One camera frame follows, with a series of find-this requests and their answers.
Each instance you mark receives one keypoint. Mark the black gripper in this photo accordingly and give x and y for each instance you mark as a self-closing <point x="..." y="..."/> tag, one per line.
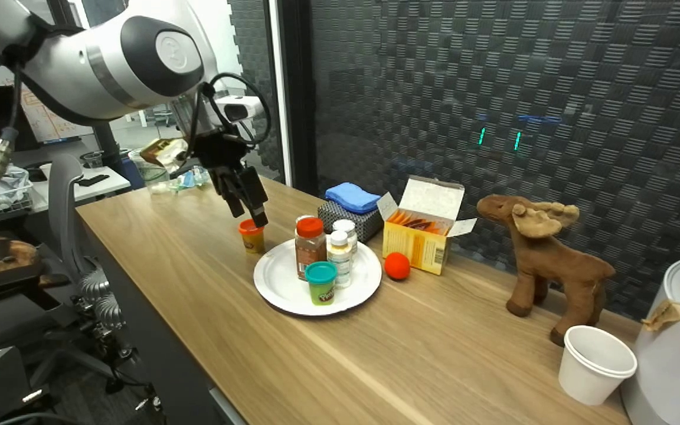
<point x="233" y="180"/>

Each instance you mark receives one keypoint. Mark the yellow tub orange lid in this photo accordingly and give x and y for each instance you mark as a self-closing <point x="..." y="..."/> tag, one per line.
<point x="250" y="234"/>

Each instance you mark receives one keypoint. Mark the spice jar orange cap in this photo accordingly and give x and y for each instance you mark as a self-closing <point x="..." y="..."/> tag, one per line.
<point x="310" y="243"/>

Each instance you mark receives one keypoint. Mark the green tub teal lid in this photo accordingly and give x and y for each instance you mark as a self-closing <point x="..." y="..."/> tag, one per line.
<point x="322" y="282"/>

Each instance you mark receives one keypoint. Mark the white pill bottle blue label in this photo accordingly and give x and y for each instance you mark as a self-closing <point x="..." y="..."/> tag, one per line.
<point x="350" y="230"/>

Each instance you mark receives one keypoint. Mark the white bottle cream cap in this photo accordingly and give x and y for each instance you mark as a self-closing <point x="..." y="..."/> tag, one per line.
<point x="340" y="251"/>

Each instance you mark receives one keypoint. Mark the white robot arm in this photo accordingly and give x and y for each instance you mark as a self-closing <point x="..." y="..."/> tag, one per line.
<point x="148" y="54"/>

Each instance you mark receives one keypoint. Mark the white paper plate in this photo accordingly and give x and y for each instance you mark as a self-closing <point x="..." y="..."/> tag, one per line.
<point x="280" y="284"/>

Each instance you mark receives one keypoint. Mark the blue folded cloth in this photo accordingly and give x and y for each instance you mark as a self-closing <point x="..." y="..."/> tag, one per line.
<point x="353" y="197"/>

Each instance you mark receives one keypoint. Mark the grey sponge block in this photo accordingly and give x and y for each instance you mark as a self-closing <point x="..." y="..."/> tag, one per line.
<point x="365" y="226"/>

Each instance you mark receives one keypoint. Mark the red ball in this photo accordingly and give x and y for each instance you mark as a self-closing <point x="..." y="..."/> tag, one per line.
<point x="398" y="267"/>

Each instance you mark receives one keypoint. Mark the yellow open cardboard box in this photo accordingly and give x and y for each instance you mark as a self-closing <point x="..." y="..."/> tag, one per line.
<point x="422" y="221"/>

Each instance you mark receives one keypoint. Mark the brown plush moose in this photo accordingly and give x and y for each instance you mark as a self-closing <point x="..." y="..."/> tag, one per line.
<point x="542" y="262"/>

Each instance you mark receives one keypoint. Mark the white paper cup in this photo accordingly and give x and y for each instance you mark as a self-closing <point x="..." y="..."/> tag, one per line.
<point x="592" y="364"/>

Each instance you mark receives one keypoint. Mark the white bucket with items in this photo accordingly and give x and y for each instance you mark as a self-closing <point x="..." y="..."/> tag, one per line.
<point x="653" y="396"/>

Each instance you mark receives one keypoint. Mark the wrist camera with tape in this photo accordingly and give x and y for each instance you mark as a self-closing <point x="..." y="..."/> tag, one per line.
<point x="163" y="153"/>

